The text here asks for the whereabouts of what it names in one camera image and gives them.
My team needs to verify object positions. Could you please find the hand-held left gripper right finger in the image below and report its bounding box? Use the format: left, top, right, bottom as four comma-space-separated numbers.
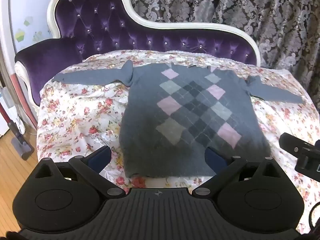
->
192, 147, 282, 197

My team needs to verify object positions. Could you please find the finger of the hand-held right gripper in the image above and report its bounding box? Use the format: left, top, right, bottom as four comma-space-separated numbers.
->
279, 132, 313, 157

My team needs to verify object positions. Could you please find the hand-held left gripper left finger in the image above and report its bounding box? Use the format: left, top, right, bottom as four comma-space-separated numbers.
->
33, 145, 126, 198

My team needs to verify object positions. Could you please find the grey argyle sweater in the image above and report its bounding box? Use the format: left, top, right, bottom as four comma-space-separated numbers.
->
51, 60, 306, 178

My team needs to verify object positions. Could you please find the floral blanket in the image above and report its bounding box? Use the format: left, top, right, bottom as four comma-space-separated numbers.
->
36, 49, 320, 235

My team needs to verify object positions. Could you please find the stick vacuum cleaner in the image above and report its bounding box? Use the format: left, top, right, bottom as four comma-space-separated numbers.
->
0, 84, 35, 161

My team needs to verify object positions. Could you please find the purple tufted sofa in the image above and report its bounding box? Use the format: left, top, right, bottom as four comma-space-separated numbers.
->
14, 0, 262, 130

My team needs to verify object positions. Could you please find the grey damask curtain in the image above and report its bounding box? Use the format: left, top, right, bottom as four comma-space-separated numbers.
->
55, 0, 320, 100

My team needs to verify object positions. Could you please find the white door with cupcake stickers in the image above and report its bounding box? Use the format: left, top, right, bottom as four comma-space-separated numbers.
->
0, 0, 58, 88

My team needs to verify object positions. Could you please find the black cable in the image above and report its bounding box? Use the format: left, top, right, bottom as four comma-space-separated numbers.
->
308, 199, 320, 232

